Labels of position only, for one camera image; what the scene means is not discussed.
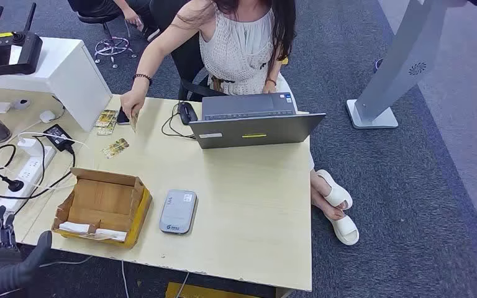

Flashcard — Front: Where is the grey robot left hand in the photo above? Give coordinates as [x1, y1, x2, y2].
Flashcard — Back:
[0, 198, 53, 298]

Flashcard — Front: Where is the guest person's right hand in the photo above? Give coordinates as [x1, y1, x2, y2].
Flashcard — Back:
[120, 81, 152, 122]

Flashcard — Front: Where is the guest person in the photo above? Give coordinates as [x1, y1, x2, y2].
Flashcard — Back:
[120, 0, 361, 246]

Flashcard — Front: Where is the operator person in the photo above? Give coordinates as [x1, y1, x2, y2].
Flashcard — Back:
[112, 0, 161, 42]

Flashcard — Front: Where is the grey card reader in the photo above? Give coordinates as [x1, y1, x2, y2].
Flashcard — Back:
[159, 189, 198, 235]

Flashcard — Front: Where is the grey laptop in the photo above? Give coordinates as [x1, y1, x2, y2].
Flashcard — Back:
[189, 92, 327, 150]

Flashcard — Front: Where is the black computer mouse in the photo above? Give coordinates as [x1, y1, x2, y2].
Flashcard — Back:
[177, 102, 199, 125]

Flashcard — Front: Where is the white cabinet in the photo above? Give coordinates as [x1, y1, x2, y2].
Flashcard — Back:
[0, 32, 113, 132]

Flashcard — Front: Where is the black plug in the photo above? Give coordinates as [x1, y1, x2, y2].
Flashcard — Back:
[0, 173, 25, 193]

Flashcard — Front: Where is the black power adapter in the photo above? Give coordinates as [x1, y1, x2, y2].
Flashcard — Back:
[43, 124, 74, 152]

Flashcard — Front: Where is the white power strip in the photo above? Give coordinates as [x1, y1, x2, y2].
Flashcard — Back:
[0, 145, 57, 215]

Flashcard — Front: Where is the black stool chrome base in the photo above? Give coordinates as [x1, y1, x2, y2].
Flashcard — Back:
[66, 0, 139, 69]

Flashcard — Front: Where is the cardboard box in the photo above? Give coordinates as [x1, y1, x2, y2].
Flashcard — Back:
[51, 167, 153, 249]

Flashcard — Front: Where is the white charger plug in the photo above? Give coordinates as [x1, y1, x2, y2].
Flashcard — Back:
[17, 137, 44, 157]

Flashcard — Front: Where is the white slide sandal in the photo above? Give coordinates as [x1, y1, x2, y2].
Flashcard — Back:
[316, 169, 353, 210]
[328, 214, 360, 246]

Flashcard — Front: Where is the black remote controller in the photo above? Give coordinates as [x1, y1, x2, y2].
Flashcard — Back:
[0, 3, 44, 81]

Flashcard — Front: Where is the grey kiosk stand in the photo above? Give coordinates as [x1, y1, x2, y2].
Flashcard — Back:
[345, 0, 470, 130]

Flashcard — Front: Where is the orange floor tape strip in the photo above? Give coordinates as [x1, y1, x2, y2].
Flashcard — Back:
[165, 281, 264, 298]

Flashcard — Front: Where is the black mouse cable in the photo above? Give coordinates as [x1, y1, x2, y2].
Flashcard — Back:
[161, 102, 196, 140]

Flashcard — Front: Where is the white charger cable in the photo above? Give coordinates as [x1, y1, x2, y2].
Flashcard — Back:
[17, 131, 91, 151]

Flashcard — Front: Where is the black power cable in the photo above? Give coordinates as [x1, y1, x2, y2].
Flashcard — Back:
[0, 135, 77, 202]

